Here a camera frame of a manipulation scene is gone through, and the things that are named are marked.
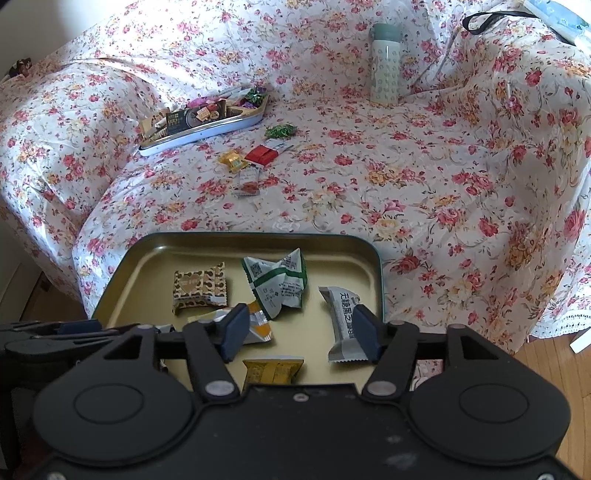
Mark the white tin box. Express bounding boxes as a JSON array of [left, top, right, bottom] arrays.
[[139, 85, 269, 157]]

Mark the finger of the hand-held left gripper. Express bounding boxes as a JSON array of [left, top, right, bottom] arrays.
[[0, 320, 105, 337], [4, 325, 139, 360]]

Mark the floral bed blanket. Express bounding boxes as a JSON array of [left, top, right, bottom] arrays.
[[0, 0, 591, 352]]

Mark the dark cracker packet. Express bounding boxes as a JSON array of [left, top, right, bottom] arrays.
[[166, 104, 223, 136]]

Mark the brown gold patterned packet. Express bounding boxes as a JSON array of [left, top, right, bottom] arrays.
[[173, 261, 228, 315]]

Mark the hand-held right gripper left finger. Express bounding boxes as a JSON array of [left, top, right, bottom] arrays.
[[99, 303, 251, 398]]

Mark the pale green patterned bottle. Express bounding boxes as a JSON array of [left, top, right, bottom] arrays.
[[369, 23, 400, 104]]

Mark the gold tin tray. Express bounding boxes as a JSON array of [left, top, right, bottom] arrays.
[[91, 232, 384, 388]]

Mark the orange candy packet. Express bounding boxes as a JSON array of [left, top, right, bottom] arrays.
[[218, 150, 247, 174]]

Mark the brown snack packet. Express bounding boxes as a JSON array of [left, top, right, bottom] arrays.
[[141, 115, 170, 140]]

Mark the green white snack packet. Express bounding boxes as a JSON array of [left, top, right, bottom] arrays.
[[241, 248, 308, 320]]

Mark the red snack packet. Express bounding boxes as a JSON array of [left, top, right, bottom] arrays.
[[245, 141, 294, 167]]

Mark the orange white snack packet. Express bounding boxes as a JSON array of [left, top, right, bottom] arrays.
[[187, 300, 274, 346]]

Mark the green foil candy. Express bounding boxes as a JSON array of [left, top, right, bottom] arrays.
[[240, 88, 269, 110]]

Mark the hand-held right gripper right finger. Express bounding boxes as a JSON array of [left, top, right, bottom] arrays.
[[353, 305, 515, 398]]

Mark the blue white package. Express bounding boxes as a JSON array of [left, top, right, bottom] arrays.
[[522, 0, 591, 47]]

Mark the clear plastic snack packet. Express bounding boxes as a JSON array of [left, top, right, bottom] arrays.
[[235, 168, 262, 197]]

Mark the black strap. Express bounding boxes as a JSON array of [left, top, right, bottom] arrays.
[[462, 11, 541, 34]]

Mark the yellow snack packet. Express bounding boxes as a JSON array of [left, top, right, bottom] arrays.
[[242, 356, 305, 386]]

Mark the grey white snack packet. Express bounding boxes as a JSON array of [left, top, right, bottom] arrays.
[[318, 285, 370, 364]]

